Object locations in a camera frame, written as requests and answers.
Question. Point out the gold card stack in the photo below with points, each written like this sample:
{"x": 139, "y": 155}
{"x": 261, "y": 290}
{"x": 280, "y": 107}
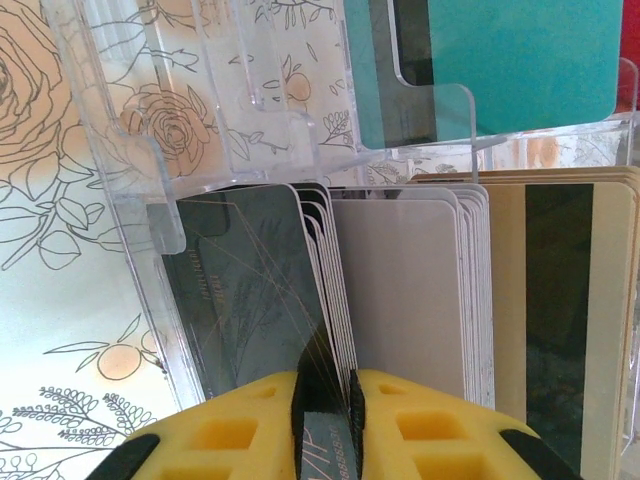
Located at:
{"x": 560, "y": 300}

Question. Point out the dark patterned VIP card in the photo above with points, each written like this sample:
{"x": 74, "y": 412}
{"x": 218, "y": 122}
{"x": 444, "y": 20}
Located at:
{"x": 240, "y": 280}

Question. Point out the teal card stack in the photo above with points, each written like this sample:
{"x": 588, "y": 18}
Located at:
{"x": 525, "y": 60}

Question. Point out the clear acrylic card organizer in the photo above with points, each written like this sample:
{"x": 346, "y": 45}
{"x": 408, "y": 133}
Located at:
{"x": 225, "y": 100}

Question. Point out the dark patterned card stack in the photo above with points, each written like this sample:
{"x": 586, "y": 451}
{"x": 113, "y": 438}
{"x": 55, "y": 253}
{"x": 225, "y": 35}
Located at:
{"x": 332, "y": 280}

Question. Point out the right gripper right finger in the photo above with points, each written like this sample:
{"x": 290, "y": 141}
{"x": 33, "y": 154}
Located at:
{"x": 450, "y": 445}

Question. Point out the floral patterned table mat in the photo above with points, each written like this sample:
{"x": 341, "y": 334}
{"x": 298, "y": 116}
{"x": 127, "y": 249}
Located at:
{"x": 50, "y": 300}

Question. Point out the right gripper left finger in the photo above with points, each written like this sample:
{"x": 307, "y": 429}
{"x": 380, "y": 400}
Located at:
{"x": 210, "y": 445}

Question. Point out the light grey card stack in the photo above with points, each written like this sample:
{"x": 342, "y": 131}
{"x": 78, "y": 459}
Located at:
{"x": 400, "y": 300}

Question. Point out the red card stack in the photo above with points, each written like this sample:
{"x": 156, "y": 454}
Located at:
{"x": 631, "y": 50}

